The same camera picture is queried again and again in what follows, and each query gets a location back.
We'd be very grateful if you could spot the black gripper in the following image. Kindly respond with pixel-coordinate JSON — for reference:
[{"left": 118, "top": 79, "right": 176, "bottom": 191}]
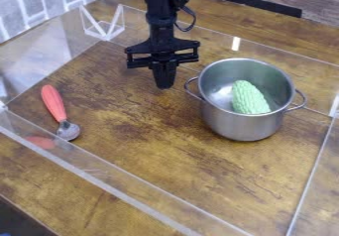
[{"left": 124, "top": 15, "right": 200, "bottom": 89}]

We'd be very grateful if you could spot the silver metal pot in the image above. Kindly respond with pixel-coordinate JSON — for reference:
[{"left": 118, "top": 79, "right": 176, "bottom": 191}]
[{"left": 184, "top": 58, "right": 306, "bottom": 142}]

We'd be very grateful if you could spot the green knitted object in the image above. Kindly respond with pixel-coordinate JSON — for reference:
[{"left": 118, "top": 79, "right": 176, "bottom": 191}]
[{"left": 232, "top": 80, "right": 269, "bottom": 114}]

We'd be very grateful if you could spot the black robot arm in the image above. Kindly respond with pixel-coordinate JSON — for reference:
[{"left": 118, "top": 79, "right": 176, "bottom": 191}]
[{"left": 124, "top": 0, "right": 200, "bottom": 89}]

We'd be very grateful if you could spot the clear acrylic corner bracket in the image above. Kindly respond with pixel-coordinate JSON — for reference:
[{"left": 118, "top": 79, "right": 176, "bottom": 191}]
[{"left": 80, "top": 5, "right": 124, "bottom": 41}]

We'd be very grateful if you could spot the black cable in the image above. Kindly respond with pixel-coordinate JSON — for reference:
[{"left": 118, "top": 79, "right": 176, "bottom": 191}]
[{"left": 173, "top": 5, "right": 198, "bottom": 34}]

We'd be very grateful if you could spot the black strip on wall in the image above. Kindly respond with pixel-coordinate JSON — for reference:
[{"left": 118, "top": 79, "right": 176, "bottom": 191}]
[{"left": 224, "top": 0, "right": 301, "bottom": 18}]

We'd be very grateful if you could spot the orange handled metal spoon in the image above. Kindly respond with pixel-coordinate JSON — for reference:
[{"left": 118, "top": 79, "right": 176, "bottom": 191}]
[{"left": 41, "top": 84, "right": 81, "bottom": 141}]

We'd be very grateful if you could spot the clear acrylic enclosure wall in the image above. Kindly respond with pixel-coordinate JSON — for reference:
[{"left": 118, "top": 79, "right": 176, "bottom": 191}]
[{"left": 0, "top": 109, "right": 253, "bottom": 236}]

